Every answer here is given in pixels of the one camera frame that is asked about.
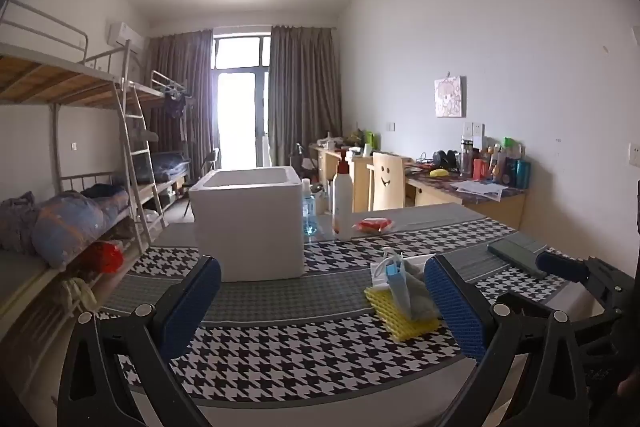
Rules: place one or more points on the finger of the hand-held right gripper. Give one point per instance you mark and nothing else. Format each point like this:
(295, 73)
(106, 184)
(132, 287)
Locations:
(560, 264)
(535, 303)

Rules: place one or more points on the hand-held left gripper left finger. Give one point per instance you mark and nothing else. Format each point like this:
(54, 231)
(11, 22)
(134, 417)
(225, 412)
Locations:
(192, 302)

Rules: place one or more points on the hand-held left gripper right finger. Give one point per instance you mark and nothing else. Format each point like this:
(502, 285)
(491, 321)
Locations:
(460, 312)

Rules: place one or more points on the grey cloth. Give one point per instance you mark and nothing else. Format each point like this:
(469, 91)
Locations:
(421, 297)

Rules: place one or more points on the blue face mask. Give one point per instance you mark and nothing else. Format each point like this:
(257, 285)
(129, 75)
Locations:
(400, 292)

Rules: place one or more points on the yellow foam net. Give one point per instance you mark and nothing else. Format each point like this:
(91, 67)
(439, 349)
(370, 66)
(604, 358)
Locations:
(395, 322)

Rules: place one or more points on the white foam box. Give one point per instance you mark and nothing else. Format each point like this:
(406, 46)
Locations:
(245, 227)

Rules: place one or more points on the dark green flat case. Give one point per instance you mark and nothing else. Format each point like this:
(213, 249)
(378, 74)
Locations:
(515, 254)

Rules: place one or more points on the long wooden desk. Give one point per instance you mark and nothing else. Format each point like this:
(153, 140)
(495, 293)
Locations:
(500, 207)

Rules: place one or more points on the red plastic bag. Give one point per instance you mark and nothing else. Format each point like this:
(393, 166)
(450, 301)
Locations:
(107, 257)

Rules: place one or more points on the white papers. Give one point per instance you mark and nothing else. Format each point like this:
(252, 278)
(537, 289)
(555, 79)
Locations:
(480, 188)

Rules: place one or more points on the row of toiletry bottles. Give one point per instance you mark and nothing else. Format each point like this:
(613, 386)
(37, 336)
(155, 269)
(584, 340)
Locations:
(500, 167)

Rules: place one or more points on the beige crumpled cloth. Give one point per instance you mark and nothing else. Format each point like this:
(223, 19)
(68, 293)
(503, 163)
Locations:
(75, 294)

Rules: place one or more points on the houndstooth tablecloth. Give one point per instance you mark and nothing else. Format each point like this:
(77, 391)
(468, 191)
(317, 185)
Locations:
(300, 357)

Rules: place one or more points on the red snack packet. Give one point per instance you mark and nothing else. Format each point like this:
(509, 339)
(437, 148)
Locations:
(372, 224)

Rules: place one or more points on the blue folded bedding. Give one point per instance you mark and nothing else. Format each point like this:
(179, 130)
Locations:
(165, 167)

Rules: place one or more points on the black folding chair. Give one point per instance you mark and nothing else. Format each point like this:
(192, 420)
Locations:
(207, 164)

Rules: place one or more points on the yellow toy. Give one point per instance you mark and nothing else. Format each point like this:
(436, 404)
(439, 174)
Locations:
(439, 173)

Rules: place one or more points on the blue spray bottle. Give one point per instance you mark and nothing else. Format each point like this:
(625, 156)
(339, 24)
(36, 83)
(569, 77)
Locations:
(309, 214)

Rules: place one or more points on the blue orange patterned quilt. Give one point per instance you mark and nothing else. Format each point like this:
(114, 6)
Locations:
(70, 222)

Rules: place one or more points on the wooden chair smiley face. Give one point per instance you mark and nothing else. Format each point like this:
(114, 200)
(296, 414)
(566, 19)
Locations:
(386, 179)

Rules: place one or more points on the black headphones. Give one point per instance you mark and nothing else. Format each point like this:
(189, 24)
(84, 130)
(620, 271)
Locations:
(442, 159)

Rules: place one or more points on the white lotion bottle red pump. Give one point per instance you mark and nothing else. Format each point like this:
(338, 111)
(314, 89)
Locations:
(342, 207)

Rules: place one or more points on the metal bunk ladder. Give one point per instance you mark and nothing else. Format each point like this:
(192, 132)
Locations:
(137, 152)

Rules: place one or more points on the glass balcony door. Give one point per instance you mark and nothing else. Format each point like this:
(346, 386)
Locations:
(237, 117)

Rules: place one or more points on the grey purple quilt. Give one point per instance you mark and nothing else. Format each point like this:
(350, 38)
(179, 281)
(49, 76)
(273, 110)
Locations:
(17, 219)

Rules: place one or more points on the green bag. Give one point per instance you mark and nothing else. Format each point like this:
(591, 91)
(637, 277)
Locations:
(368, 138)

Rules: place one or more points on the hanging dark clothes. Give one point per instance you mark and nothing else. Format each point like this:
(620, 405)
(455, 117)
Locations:
(175, 104)

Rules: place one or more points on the metal bunk bed blue bedding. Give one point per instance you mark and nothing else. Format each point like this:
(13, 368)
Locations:
(150, 93)

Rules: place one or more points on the brown curtain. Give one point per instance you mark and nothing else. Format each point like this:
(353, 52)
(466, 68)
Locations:
(305, 87)
(175, 72)

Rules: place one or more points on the white air conditioner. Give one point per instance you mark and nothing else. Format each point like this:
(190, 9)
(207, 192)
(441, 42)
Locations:
(125, 36)

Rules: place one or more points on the metal bunk bed wooden slats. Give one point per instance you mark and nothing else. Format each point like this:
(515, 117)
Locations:
(30, 77)

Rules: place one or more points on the cartoon wall picture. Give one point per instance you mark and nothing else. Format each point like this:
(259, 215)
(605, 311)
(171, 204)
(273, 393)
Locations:
(450, 96)

